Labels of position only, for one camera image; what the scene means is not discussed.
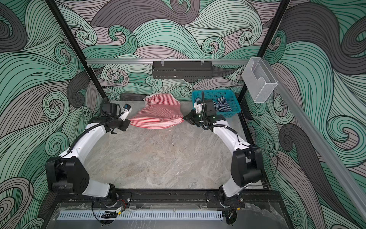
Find teal plastic basket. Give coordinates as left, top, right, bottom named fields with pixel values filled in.
left=192, top=90, right=241, bottom=118

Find navy white striped tank top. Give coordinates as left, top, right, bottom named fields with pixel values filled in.
left=213, top=97, right=232, bottom=112

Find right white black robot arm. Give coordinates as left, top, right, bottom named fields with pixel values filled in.
left=184, top=98, right=265, bottom=198

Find clear plastic wall bin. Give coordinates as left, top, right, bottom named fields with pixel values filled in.
left=242, top=57, right=278, bottom=103

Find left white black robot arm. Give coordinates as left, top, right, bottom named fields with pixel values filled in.
left=45, top=118, right=130, bottom=201

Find black perforated wall tray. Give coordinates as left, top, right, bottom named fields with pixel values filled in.
left=152, top=61, right=214, bottom=82

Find black frame post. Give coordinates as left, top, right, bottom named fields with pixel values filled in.
left=45, top=0, right=109, bottom=102
left=236, top=0, right=292, bottom=104

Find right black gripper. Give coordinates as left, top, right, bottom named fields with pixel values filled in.
left=183, top=108, right=209, bottom=126

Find aluminium rail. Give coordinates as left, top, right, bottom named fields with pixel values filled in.
left=259, top=58, right=366, bottom=219
left=85, top=58, right=249, bottom=65

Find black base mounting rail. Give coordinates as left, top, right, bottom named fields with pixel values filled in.
left=52, top=189, right=285, bottom=210

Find left black frame post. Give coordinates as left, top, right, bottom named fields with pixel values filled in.
left=45, top=0, right=109, bottom=102

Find white slotted cable duct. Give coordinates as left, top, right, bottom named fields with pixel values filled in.
left=56, top=210, right=224, bottom=221

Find red white striped tank top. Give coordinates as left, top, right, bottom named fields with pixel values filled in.
left=130, top=94, right=184, bottom=129

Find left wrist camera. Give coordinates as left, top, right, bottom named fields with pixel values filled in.
left=120, top=104, right=132, bottom=121

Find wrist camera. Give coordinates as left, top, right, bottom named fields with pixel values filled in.
left=193, top=101, right=203, bottom=114
left=120, top=104, right=132, bottom=121

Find back aluminium rail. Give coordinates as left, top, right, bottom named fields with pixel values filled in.
left=85, top=58, right=249, bottom=65

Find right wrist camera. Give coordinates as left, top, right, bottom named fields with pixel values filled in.
left=193, top=101, right=203, bottom=114

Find right black frame post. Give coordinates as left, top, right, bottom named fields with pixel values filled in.
left=236, top=0, right=292, bottom=104

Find right aluminium rail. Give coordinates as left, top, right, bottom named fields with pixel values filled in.
left=259, top=58, right=366, bottom=219

